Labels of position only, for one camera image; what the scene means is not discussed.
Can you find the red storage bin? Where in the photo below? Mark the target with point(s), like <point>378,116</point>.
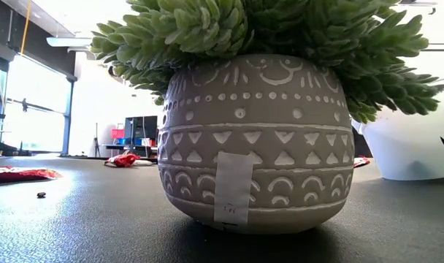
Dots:
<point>117,133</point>

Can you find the white tape label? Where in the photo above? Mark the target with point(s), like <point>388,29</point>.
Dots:
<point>233,186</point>

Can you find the black table mat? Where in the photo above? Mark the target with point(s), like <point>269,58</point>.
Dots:
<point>98,226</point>

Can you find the blue storage bin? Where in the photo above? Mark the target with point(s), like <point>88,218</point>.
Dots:
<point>129,141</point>

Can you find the red Skittles packet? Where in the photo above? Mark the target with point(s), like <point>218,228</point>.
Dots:
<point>124,160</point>
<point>361,161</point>
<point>17,173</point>

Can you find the long white light fixture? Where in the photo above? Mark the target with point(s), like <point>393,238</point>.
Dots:
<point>68,41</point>

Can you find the white plastic bucket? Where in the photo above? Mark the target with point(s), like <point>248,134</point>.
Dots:
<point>408,146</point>

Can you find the cluttered work desk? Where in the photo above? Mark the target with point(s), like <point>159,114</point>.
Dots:
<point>112,146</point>

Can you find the thin black tripod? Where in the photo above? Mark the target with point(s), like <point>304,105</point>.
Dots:
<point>96,142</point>

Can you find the small black crumb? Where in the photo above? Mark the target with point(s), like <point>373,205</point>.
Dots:
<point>41,194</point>

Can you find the potted green succulent plant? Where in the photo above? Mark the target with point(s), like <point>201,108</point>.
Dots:
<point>255,146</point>

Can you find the black computer monitor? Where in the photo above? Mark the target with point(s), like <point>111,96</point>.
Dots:
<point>141,128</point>

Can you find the blue steel column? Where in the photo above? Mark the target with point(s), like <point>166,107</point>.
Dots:
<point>66,117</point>

